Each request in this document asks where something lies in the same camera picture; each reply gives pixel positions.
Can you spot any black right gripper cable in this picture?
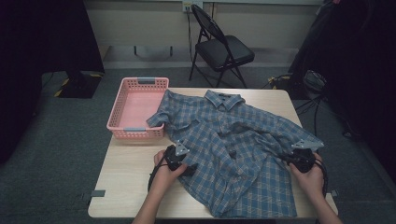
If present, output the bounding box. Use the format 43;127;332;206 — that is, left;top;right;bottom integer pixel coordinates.
313;157;329;198

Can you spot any black folding chair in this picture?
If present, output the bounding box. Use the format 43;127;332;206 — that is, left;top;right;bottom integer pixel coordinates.
188;3;256;90

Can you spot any pink plastic basket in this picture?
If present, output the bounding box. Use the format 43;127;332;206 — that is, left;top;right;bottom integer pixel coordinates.
106;77;170;140

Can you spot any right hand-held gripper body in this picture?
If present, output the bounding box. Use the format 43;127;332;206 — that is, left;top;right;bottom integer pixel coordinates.
287;139;325;175

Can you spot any black wall cable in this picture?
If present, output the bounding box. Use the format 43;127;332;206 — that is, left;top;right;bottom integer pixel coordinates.
185;8;193;63

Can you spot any person's right hand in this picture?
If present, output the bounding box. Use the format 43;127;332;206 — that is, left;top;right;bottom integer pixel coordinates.
289;151;325;200

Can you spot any white wall outlet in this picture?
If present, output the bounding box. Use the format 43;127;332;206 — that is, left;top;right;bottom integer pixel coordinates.
182;1;204;13

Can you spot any black curtain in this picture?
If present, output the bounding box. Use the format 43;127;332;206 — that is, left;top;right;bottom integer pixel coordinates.
0;0;106;164

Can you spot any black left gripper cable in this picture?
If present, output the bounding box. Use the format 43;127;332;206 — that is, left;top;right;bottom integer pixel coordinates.
147;150;172;193

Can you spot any blue plaid shirt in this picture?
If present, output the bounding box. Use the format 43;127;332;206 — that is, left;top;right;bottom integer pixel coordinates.
146;89;325;218

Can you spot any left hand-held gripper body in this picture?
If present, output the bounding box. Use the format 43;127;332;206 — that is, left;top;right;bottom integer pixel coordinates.
163;139;191;173

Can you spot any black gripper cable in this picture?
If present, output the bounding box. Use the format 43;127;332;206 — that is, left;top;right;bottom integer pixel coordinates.
313;157;329;198
147;150;172;193

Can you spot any black stand base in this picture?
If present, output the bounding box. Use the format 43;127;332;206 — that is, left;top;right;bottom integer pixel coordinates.
53;70;104;100

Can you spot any person's left hand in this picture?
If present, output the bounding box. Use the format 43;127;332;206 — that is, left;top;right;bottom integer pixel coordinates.
152;149;189;195

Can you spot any dark covered equipment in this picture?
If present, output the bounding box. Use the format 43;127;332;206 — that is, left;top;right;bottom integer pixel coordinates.
288;0;396;185

